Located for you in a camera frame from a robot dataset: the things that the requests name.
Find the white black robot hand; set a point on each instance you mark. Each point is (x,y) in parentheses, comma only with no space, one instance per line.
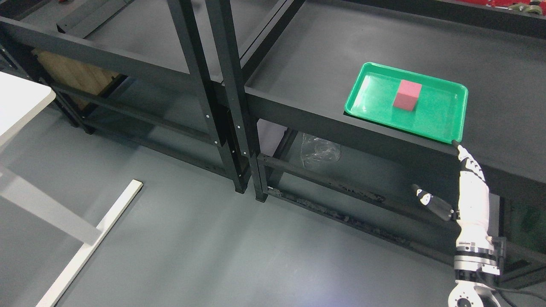
(473,206)

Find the pink foam block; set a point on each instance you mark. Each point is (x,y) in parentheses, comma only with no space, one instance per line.
(407,95)

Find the white robot forearm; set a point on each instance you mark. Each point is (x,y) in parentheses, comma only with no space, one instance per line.
(476,266)

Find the green plastic tray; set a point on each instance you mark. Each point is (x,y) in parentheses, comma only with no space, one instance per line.
(419,104)

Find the black right metal shelf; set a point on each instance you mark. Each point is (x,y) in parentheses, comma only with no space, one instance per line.
(301,56)

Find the black metal shelf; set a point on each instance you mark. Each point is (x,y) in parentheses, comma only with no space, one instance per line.
(166,100)
(301,56)

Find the black left metal shelf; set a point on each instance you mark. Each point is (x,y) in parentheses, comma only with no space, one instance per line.
(166,100)

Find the clear plastic bag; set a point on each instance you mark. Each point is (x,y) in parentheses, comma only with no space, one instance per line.
(315,151)

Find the wooden board panel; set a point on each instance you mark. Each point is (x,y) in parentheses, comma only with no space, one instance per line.
(75,74)

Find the white standing desk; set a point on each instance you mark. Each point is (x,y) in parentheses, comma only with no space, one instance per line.
(21,101)

